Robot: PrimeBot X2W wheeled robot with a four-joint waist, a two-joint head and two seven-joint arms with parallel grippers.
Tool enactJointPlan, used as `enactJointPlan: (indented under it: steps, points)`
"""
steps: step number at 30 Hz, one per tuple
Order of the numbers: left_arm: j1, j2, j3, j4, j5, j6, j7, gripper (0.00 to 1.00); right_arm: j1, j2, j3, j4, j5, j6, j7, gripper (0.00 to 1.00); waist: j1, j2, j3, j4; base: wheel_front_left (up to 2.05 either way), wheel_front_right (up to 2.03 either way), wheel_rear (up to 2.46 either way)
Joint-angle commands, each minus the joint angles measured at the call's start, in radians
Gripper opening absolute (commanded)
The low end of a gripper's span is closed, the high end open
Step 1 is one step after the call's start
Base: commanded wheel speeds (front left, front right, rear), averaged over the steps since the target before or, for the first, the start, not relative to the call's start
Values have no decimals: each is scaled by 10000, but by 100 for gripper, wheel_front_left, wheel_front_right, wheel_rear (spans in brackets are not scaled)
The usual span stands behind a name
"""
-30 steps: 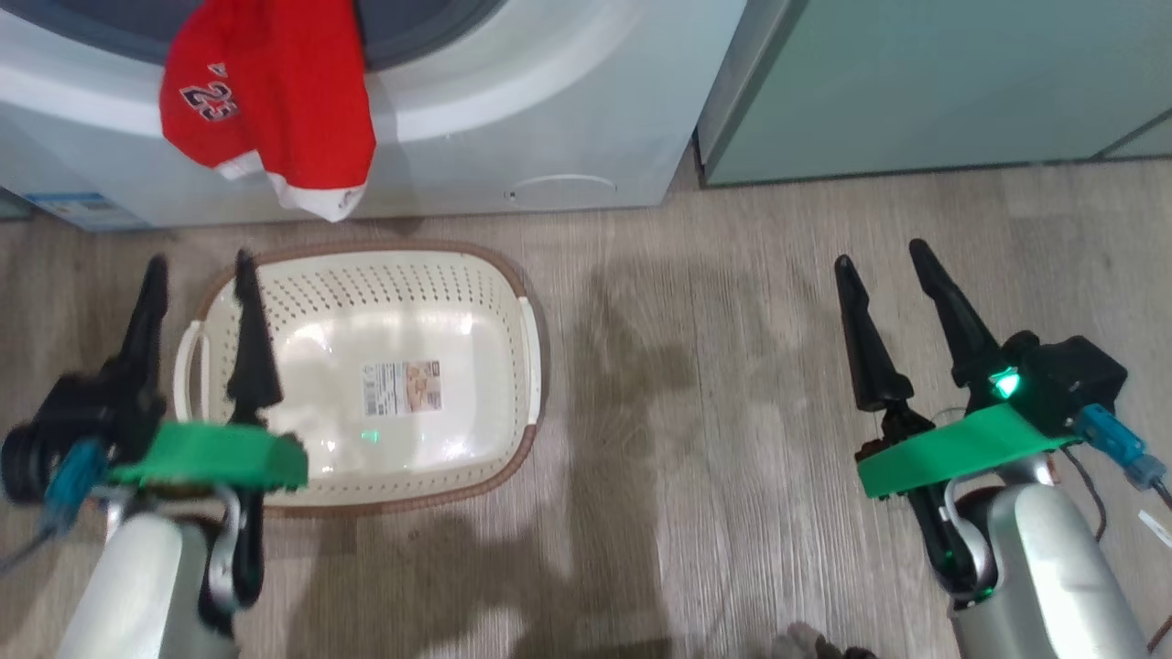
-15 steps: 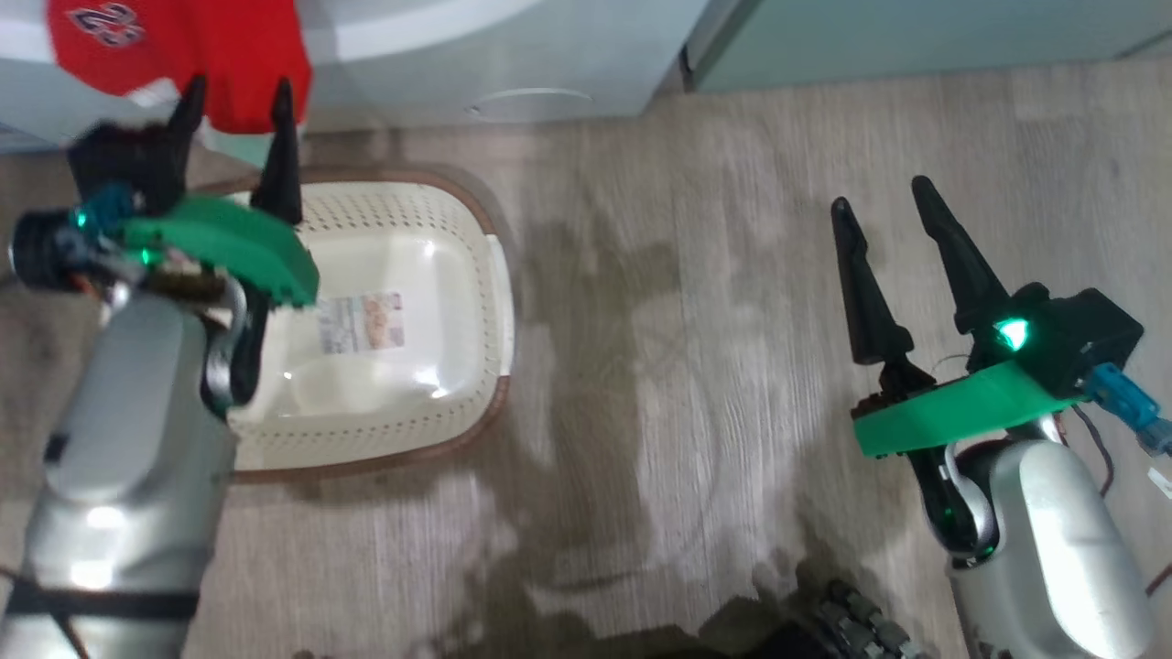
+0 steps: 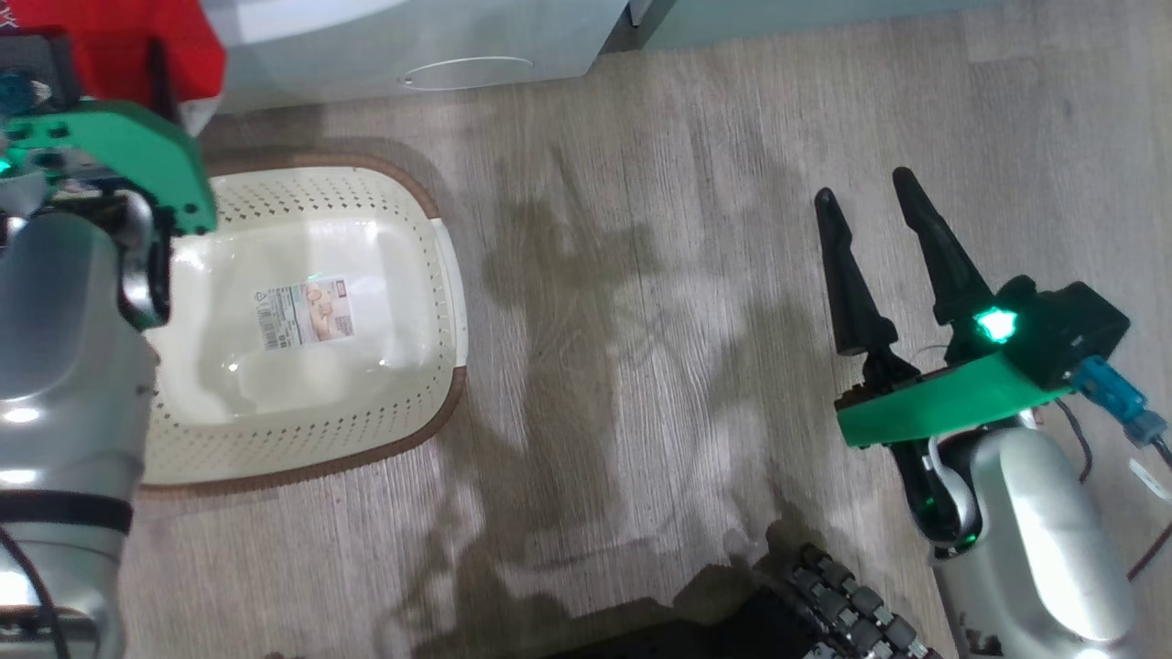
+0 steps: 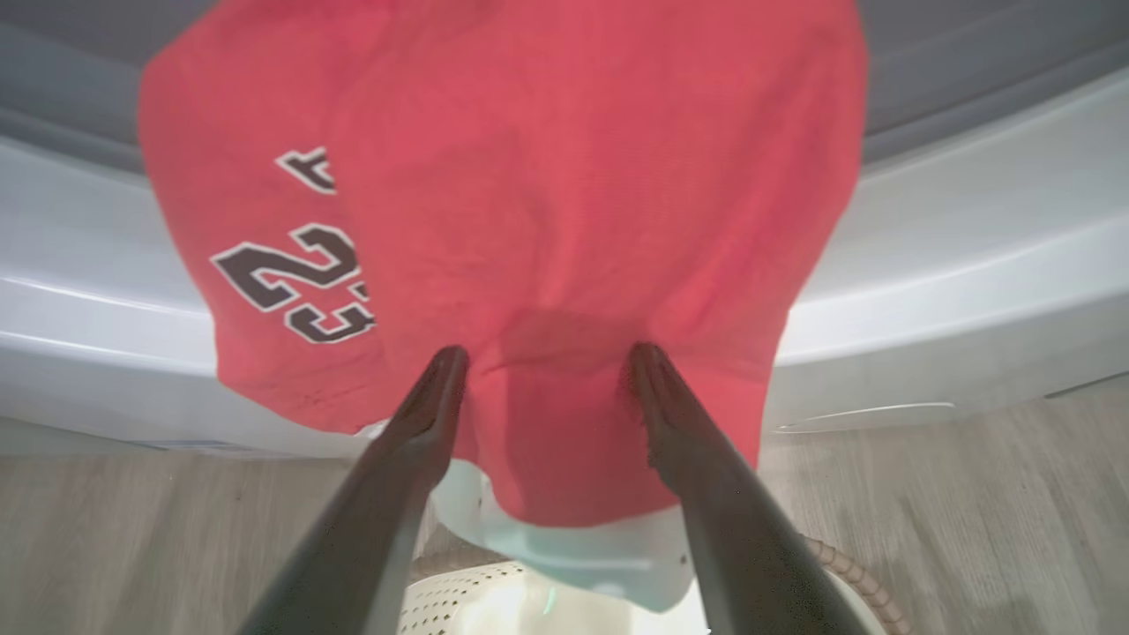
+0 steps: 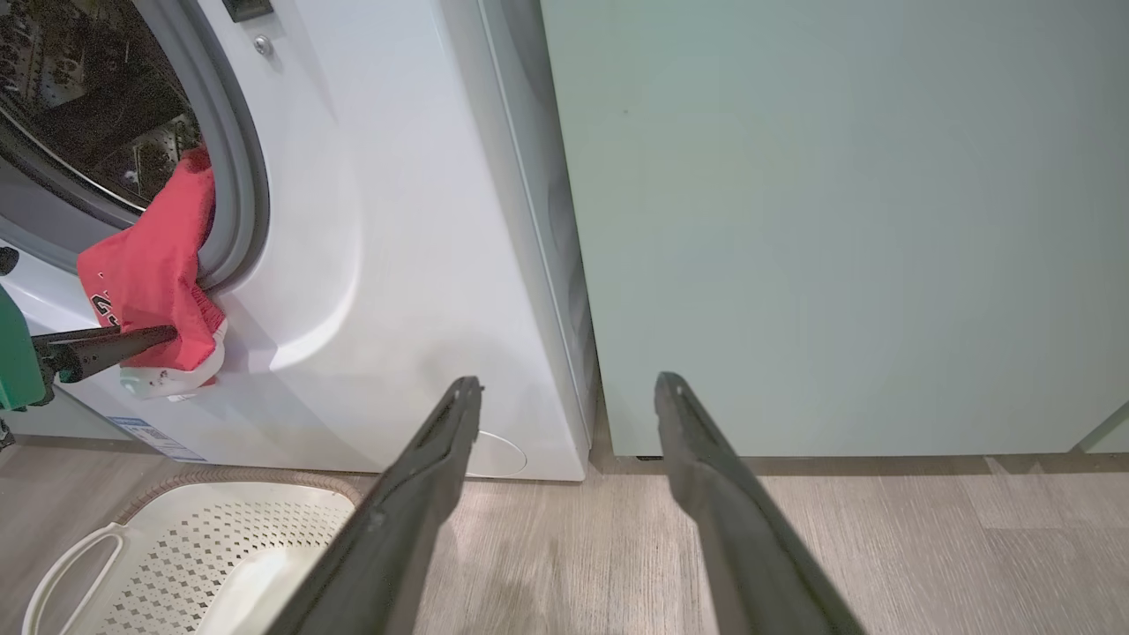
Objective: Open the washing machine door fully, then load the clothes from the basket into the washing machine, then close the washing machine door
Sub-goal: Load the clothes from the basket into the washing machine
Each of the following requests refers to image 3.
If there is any blue connector cable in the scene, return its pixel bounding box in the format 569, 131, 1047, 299
1067, 355, 1172, 470
0, 73, 39, 116

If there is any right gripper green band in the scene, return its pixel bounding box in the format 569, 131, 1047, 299
813, 167, 1060, 450

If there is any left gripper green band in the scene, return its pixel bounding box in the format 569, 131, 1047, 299
0, 40, 219, 237

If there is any wide light green cabinet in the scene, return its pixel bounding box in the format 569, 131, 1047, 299
627, 0, 1001, 52

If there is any red garment with white patch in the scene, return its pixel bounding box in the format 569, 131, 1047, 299
5, 0, 228, 138

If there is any thin black cable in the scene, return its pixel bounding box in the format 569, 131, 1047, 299
0, 524, 71, 659
1053, 397, 1096, 483

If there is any white front-load washing machine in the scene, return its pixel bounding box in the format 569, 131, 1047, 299
197, 0, 635, 116

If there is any black roller omni wheel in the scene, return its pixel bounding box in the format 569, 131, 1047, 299
786, 544, 937, 659

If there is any thin brown cable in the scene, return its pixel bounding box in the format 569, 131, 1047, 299
1126, 522, 1172, 583

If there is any paper label sticker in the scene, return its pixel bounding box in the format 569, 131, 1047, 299
254, 278, 354, 351

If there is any cream perforated laundry basket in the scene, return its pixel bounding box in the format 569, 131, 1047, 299
137, 151, 470, 500

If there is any white cable tag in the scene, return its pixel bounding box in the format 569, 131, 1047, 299
1128, 458, 1172, 502

